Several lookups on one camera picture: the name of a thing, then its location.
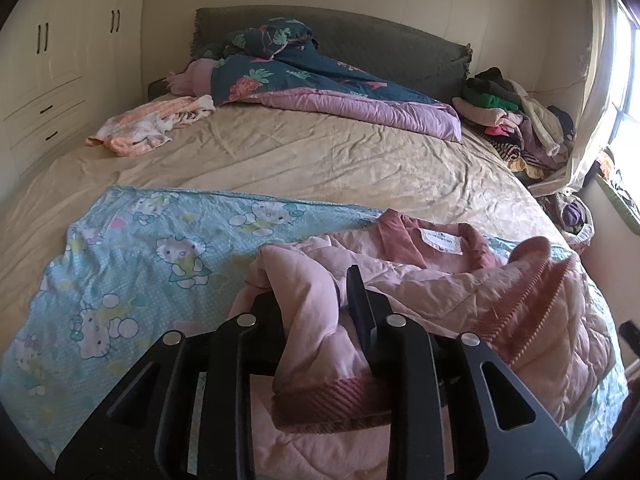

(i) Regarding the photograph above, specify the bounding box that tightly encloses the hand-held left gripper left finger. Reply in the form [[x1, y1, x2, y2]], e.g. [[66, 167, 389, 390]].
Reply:
[[55, 290, 287, 480]]

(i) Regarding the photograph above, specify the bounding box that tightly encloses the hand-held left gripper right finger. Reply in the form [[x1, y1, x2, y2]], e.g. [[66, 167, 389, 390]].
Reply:
[[345, 264, 586, 480]]

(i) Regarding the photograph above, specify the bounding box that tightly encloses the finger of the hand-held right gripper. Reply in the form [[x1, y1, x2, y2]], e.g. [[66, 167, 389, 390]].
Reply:
[[618, 321, 640, 362]]

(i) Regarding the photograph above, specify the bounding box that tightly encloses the pink quilted jacket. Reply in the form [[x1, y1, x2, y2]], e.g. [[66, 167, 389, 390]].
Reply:
[[227, 210, 618, 480]]

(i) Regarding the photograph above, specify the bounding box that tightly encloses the pile of clothes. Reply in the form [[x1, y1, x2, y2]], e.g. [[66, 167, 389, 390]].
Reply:
[[452, 66, 576, 181]]

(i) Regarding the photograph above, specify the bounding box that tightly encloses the light blue cartoon blanket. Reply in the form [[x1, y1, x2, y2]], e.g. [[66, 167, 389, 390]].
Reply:
[[0, 185, 628, 471]]

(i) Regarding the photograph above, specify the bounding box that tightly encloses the bed with beige sheet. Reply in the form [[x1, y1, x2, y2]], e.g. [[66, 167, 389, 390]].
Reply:
[[0, 95, 571, 311]]

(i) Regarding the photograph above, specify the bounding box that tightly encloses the green patterned cloth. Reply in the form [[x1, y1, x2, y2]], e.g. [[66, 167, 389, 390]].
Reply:
[[595, 150, 640, 236]]

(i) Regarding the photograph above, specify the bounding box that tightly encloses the peach striped cloth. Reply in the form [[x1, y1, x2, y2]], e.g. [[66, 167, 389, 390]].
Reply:
[[85, 94, 217, 157]]

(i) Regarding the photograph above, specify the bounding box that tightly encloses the dark floral duvet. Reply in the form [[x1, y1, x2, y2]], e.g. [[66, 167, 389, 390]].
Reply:
[[167, 16, 463, 143]]

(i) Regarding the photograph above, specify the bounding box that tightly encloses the cream curtain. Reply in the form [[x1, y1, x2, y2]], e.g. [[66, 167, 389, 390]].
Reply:
[[527, 0, 621, 196]]

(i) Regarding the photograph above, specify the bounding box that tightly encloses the grey headboard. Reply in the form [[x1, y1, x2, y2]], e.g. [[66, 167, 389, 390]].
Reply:
[[190, 6, 473, 106]]

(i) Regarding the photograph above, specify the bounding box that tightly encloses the window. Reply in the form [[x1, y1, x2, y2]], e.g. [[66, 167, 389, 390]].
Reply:
[[607, 0, 640, 126]]

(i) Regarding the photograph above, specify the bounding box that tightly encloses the cream wardrobe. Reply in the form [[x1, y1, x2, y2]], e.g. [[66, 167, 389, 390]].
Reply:
[[0, 0, 151, 181]]

